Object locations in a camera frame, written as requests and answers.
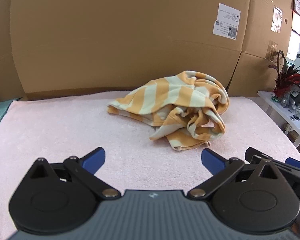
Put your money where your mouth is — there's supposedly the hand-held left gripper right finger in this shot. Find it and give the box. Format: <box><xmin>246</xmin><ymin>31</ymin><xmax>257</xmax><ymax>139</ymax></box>
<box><xmin>186</xmin><ymin>147</ymin><xmax>282</xmax><ymax>201</ymax></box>

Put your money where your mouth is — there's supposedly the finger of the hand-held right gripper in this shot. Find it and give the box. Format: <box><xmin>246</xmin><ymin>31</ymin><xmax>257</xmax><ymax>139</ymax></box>
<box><xmin>285</xmin><ymin>156</ymin><xmax>300</xmax><ymax>171</ymax></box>
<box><xmin>244</xmin><ymin>147</ymin><xmax>300</xmax><ymax>178</ymax></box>

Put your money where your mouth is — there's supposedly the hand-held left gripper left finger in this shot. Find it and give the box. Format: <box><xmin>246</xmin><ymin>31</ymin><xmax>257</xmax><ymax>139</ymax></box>
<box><xmin>27</xmin><ymin>147</ymin><xmax>121</xmax><ymax>201</ymax></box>

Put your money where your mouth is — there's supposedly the orange striped garment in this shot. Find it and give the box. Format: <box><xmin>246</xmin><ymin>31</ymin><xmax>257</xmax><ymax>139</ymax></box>
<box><xmin>106</xmin><ymin>71</ymin><xmax>230</xmax><ymax>152</ymax></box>

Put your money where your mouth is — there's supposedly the pink towel blanket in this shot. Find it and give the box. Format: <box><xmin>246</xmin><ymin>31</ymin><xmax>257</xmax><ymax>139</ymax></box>
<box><xmin>0</xmin><ymin>95</ymin><xmax>300</xmax><ymax>240</ymax></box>

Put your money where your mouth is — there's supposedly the white side table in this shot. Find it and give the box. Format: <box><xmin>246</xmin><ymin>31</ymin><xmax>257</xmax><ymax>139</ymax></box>
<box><xmin>257</xmin><ymin>90</ymin><xmax>300</xmax><ymax>153</ymax></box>

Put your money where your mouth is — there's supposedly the grey metal device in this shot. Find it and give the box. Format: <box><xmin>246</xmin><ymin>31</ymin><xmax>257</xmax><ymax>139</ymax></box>
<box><xmin>280</xmin><ymin>87</ymin><xmax>300</xmax><ymax>108</ymax></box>

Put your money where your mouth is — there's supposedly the plain low cardboard box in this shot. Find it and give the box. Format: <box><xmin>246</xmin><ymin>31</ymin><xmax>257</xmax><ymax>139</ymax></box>
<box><xmin>226</xmin><ymin>52</ymin><xmax>290</xmax><ymax>98</ymax></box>

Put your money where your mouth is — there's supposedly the red leafed potted plant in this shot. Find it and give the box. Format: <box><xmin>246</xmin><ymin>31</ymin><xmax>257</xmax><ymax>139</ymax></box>
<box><xmin>269</xmin><ymin>50</ymin><xmax>300</xmax><ymax>103</ymax></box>

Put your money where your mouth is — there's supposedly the teal blanket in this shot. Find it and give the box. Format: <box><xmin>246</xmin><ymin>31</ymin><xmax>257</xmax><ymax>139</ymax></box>
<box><xmin>0</xmin><ymin>97</ymin><xmax>23</xmax><ymax>139</ymax></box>

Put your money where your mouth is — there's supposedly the clear packing pouch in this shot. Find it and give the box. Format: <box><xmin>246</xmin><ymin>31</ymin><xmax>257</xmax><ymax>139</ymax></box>
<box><xmin>266</xmin><ymin>40</ymin><xmax>278</xmax><ymax>60</ymax></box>

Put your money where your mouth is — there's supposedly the white board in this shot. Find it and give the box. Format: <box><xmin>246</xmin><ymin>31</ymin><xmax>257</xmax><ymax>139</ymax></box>
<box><xmin>287</xmin><ymin>30</ymin><xmax>300</xmax><ymax>63</ymax></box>

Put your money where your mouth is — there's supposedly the large cardboard box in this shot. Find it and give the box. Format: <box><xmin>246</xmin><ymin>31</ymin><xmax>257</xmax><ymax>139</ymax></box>
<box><xmin>9</xmin><ymin>0</ymin><xmax>253</xmax><ymax>98</ymax></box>

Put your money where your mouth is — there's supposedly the white shipping label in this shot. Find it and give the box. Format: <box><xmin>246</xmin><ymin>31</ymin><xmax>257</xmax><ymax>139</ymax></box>
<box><xmin>212</xmin><ymin>3</ymin><xmax>241</xmax><ymax>40</ymax></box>

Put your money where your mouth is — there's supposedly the cardboard box with pouches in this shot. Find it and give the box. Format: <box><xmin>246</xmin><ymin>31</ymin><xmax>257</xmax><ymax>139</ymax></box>
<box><xmin>240</xmin><ymin>0</ymin><xmax>298</xmax><ymax>62</ymax></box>

